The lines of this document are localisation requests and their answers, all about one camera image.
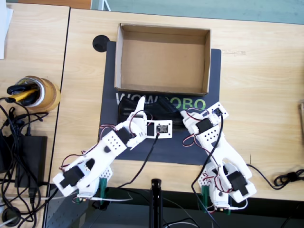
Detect black leather dress shoe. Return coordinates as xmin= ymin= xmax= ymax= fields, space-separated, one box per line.
xmin=118 ymin=96 xmax=188 ymax=131

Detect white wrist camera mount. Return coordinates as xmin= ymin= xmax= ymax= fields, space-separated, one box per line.
xmin=208 ymin=101 xmax=229 ymax=120
xmin=144 ymin=119 xmax=173 ymax=139

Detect brown packing tape roll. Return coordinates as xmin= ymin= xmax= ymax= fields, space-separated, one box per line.
xmin=14 ymin=75 xmax=62 ymax=113

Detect black round floor-side ring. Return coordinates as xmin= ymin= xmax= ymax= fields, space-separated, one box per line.
xmin=0 ymin=206 xmax=21 ymax=226

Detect dark mat with WOWROBO print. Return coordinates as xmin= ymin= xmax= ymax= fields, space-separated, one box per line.
xmin=99 ymin=40 xmax=222 ymax=166

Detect black-handled tool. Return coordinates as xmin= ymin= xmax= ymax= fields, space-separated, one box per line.
xmin=6 ymin=83 xmax=28 ymax=95

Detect black power adapter brick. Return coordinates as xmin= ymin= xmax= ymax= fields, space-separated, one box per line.
xmin=14 ymin=135 xmax=48 ymax=188

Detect yellow-handled tool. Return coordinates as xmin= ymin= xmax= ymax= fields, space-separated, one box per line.
xmin=13 ymin=88 xmax=40 ymax=102

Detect black power adapter with cables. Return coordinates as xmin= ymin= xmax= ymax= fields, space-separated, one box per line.
xmin=0 ymin=96 xmax=50 ymax=224

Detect black power plug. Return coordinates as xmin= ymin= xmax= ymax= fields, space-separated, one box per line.
xmin=28 ymin=187 xmax=38 ymax=204

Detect open cardboard box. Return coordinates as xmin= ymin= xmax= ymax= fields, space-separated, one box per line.
xmin=114 ymin=22 xmax=212 ymax=96

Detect black camera cable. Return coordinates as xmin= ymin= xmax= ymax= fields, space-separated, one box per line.
xmin=104 ymin=133 xmax=160 ymax=190
xmin=191 ymin=114 xmax=225 ymax=228

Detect black power cable with coil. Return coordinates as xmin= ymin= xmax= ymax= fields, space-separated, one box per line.
xmin=246 ymin=163 xmax=304 ymax=190

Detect green table clamp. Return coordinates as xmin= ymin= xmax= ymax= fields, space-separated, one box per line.
xmin=98 ymin=178 xmax=109 ymax=207
xmin=200 ymin=186 xmax=211 ymax=211

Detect white paper sheets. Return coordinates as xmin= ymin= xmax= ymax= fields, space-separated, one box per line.
xmin=0 ymin=0 xmax=14 ymax=60

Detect black camera stand pole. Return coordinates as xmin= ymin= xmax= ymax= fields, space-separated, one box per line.
xmin=151 ymin=178 xmax=163 ymax=228

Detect black round desk grommet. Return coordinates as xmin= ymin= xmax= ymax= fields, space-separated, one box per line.
xmin=92 ymin=35 xmax=110 ymax=53

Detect white perforated base plate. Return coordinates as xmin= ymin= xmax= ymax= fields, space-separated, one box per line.
xmin=97 ymin=166 xmax=114 ymax=185
xmin=198 ymin=166 xmax=214 ymax=190

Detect thin white cable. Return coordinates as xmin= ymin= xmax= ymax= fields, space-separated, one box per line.
xmin=94 ymin=196 xmax=133 ymax=202

